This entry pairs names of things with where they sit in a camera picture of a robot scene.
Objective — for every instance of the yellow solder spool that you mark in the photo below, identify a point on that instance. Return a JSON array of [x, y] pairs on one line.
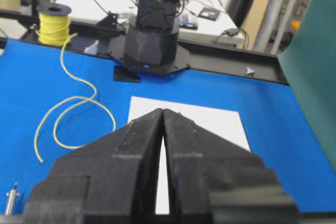
[[54, 23]]

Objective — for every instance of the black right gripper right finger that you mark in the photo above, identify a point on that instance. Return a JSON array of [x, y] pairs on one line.
[[213, 180]]

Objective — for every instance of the dark green backdrop sheet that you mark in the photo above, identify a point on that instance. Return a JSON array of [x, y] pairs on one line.
[[309, 67]]

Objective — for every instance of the blue table cloth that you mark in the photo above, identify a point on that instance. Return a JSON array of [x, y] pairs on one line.
[[32, 81]]

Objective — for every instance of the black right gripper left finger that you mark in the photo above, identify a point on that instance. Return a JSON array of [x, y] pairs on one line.
[[111, 180]]

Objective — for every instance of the white background desk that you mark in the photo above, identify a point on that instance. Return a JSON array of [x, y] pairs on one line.
[[92, 11]]

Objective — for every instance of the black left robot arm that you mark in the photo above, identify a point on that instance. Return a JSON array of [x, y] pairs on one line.
[[150, 44]]

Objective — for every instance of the red handled soldering iron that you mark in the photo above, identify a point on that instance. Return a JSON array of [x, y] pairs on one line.
[[11, 201]]

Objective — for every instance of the black frame rail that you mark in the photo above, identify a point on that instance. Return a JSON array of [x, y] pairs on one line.
[[202, 57]]

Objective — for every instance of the white foam board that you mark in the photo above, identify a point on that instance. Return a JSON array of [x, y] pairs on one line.
[[224, 123]]

